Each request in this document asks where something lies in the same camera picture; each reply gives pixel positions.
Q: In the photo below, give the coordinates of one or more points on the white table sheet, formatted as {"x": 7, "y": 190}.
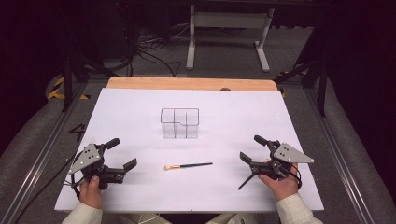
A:
{"x": 218, "y": 189}

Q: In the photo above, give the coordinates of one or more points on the white metal stand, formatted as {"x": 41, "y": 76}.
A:
{"x": 230, "y": 20}

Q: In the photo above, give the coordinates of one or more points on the clear plastic organizer box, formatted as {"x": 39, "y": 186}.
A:
{"x": 180, "y": 132}

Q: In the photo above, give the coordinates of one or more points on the black tripod stand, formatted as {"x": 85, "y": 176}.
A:
{"x": 67, "y": 81}
{"x": 322, "y": 90}

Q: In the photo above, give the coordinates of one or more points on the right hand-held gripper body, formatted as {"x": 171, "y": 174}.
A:
{"x": 289, "y": 154}

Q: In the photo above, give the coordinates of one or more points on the aluminium floor rail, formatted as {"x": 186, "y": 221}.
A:
{"x": 40, "y": 158}
{"x": 339, "y": 149}

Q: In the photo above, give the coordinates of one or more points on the person's right leg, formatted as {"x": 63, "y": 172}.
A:
{"x": 243, "y": 219}

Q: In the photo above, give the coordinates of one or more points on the person's left leg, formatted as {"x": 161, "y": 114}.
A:
{"x": 146, "y": 219}

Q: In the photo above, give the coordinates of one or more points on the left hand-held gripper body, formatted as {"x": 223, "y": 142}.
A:
{"x": 88, "y": 157}

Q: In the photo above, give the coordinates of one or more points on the person's leg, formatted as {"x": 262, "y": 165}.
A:
{"x": 243, "y": 219}
{"x": 146, "y": 219}

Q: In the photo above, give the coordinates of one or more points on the person's left hand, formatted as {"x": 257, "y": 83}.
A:
{"x": 91, "y": 194}

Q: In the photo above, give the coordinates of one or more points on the person's right hand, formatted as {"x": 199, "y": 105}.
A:
{"x": 285, "y": 188}

